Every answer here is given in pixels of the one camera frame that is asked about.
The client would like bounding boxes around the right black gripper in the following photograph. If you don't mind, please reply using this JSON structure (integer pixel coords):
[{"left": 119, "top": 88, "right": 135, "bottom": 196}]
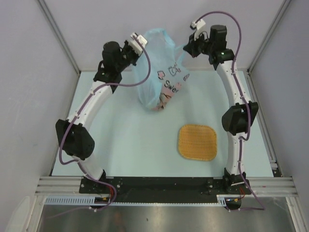
[{"left": 183, "top": 30, "right": 214, "bottom": 58}]

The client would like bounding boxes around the light blue plastic bag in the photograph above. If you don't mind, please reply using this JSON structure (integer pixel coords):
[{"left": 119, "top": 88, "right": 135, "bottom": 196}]
[{"left": 132, "top": 29, "right": 190, "bottom": 111}]

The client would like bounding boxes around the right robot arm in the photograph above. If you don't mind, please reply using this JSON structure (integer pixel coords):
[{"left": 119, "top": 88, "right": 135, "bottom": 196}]
[{"left": 183, "top": 19, "right": 259, "bottom": 194}]

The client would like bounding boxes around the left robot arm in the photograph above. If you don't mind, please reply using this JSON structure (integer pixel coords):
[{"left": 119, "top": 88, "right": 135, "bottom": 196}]
[{"left": 56, "top": 36, "right": 148, "bottom": 193}]

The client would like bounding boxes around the woven bamboo tray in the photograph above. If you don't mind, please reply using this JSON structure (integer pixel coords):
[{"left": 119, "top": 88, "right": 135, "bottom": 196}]
[{"left": 178, "top": 124, "right": 217, "bottom": 161}]

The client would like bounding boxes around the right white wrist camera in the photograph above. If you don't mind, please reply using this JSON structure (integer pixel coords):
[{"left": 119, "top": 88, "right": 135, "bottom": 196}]
[{"left": 190, "top": 19, "right": 206, "bottom": 41}]

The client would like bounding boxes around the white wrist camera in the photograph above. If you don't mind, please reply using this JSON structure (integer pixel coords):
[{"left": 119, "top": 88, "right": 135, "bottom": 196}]
[
  {"left": 190, "top": 19, "right": 206, "bottom": 41},
  {"left": 128, "top": 32, "right": 148, "bottom": 56}
]

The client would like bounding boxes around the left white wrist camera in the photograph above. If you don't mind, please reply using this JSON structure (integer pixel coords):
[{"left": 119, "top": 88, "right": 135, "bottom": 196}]
[{"left": 128, "top": 32, "right": 148, "bottom": 56}]

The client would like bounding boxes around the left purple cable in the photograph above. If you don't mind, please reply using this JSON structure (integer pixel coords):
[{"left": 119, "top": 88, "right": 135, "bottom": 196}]
[{"left": 45, "top": 35, "right": 153, "bottom": 219}]

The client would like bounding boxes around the purple cable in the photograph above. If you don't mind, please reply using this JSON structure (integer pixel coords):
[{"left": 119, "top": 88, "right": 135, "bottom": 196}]
[
  {"left": 195, "top": 11, "right": 266, "bottom": 211},
  {"left": 45, "top": 35, "right": 153, "bottom": 219}
]

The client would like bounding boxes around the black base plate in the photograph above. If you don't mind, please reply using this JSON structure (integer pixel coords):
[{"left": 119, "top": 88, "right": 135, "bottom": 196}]
[{"left": 79, "top": 176, "right": 252, "bottom": 203}]

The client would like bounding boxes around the aluminium frame rail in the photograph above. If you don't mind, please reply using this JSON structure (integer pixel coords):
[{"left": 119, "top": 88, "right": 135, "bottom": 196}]
[{"left": 35, "top": 176, "right": 297, "bottom": 197}]

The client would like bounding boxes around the white slotted cable duct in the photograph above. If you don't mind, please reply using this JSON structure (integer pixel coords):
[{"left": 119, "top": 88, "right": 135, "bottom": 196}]
[{"left": 44, "top": 195, "right": 226, "bottom": 207}]

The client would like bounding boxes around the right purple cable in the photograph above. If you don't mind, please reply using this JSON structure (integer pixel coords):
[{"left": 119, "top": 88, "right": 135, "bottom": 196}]
[{"left": 195, "top": 11, "right": 266, "bottom": 211}]

